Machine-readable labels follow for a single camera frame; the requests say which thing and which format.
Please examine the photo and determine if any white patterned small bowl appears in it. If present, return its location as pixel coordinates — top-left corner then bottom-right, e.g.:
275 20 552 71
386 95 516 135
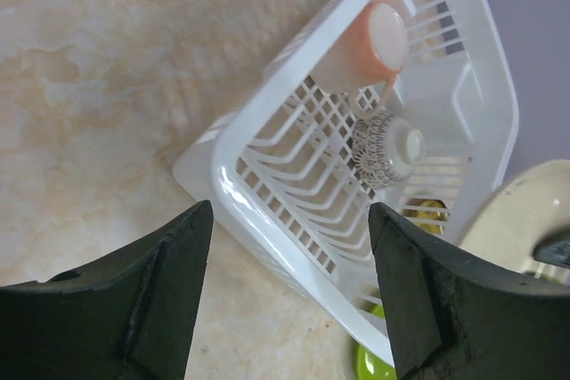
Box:
352 110 426 190

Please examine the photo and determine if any green plate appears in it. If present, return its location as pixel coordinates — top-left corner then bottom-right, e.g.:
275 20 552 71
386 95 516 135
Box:
351 290 397 380

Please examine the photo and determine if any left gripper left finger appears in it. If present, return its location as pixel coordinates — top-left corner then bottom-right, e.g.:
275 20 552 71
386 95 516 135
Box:
1 200 214 379

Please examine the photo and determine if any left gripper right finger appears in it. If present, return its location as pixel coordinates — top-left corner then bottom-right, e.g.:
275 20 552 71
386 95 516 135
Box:
368 203 569 379

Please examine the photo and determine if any black and yellow plate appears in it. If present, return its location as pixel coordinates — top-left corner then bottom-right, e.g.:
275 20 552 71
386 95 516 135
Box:
402 198 449 236

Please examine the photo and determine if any cream plate with black marks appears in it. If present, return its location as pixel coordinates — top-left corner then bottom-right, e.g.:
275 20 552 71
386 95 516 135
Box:
460 159 569 286

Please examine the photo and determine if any white plastic dish rack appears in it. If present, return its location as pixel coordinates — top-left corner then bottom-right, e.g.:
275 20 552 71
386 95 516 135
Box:
173 0 519 362

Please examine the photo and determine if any pink ceramic mug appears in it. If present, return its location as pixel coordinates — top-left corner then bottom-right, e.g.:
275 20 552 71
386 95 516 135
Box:
309 2 409 120

